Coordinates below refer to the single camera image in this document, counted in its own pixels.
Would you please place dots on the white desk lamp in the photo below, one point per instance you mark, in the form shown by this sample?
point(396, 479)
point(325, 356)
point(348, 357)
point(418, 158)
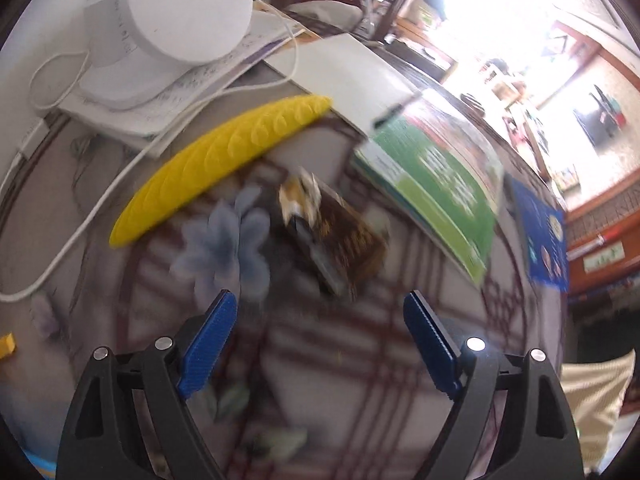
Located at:
point(185, 10)

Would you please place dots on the black pen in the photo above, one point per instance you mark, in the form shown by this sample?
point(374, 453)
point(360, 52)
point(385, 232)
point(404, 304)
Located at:
point(390, 114)

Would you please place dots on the green textbook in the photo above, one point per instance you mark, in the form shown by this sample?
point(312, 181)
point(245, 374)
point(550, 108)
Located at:
point(440, 180)

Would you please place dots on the wall television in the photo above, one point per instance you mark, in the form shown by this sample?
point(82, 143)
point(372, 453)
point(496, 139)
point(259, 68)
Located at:
point(597, 122)

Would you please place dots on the brown cigarette pack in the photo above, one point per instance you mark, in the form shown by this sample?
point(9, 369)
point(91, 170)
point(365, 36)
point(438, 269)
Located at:
point(345, 245)

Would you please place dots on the geometric pattern framed picture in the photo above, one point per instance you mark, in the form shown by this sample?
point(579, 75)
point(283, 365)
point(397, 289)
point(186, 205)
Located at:
point(565, 180)

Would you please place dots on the yellow plastic clip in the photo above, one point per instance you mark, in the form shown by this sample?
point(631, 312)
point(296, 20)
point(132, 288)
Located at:
point(6, 345)

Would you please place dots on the white cloth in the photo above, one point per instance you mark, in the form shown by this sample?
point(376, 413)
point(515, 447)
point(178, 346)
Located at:
point(325, 10)

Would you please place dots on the checkered beige cloth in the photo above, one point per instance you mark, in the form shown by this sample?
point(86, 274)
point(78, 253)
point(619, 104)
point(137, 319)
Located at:
point(595, 390)

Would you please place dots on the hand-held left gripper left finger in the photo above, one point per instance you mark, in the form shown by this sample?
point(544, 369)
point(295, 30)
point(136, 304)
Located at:
point(207, 345)

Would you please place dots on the blue book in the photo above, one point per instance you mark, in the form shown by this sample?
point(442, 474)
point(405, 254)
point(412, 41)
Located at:
point(542, 240)

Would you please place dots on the stack of printed papers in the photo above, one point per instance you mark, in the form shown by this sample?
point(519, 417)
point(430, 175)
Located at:
point(150, 120)

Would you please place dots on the white notebook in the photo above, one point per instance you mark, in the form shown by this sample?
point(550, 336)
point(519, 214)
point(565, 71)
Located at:
point(345, 75)

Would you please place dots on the wooden coffee table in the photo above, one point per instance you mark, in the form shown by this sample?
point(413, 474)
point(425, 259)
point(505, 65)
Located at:
point(425, 57)

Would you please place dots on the yellow corn-shaped plastic case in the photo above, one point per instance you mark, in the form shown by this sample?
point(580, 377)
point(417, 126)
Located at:
point(215, 160)

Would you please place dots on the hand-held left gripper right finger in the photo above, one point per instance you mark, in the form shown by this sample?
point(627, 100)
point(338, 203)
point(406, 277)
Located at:
point(432, 345)

